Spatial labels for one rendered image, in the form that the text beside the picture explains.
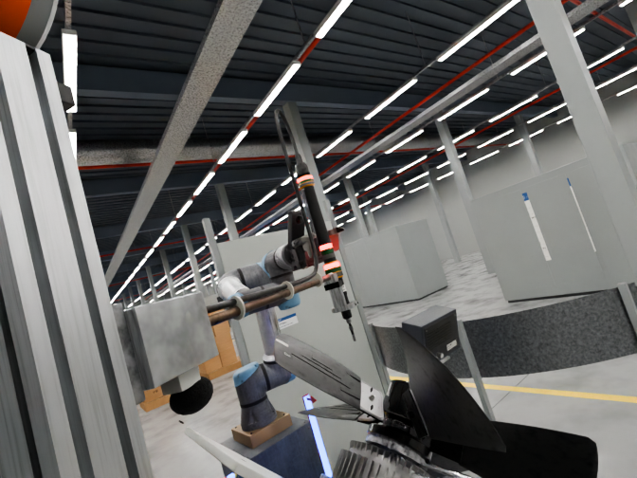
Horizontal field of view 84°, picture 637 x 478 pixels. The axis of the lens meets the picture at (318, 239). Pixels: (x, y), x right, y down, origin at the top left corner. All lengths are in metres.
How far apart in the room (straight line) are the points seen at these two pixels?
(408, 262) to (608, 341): 8.24
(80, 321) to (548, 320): 2.61
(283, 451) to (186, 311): 1.25
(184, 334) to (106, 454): 0.12
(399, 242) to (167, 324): 10.39
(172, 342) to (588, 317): 2.61
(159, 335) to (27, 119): 0.20
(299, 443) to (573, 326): 1.86
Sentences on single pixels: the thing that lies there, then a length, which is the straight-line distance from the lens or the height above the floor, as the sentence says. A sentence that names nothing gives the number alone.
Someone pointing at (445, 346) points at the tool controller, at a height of 1.09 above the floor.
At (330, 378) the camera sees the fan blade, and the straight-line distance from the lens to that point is 0.85.
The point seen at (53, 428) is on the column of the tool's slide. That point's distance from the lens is 0.29.
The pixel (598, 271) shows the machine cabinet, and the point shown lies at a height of 0.34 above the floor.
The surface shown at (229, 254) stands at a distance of 2.77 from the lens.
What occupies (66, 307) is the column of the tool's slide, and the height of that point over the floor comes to 1.59.
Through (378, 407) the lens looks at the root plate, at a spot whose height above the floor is 1.23.
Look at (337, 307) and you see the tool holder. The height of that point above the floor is 1.47.
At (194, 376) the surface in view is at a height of 1.50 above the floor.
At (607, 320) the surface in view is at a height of 0.78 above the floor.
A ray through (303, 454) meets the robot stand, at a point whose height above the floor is 0.90.
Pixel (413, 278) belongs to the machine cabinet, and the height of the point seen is 0.64.
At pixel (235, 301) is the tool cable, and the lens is 0.51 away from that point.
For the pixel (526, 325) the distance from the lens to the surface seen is 2.71.
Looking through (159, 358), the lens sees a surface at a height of 1.53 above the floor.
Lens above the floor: 1.56
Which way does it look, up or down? 5 degrees up
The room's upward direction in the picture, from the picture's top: 17 degrees counter-clockwise
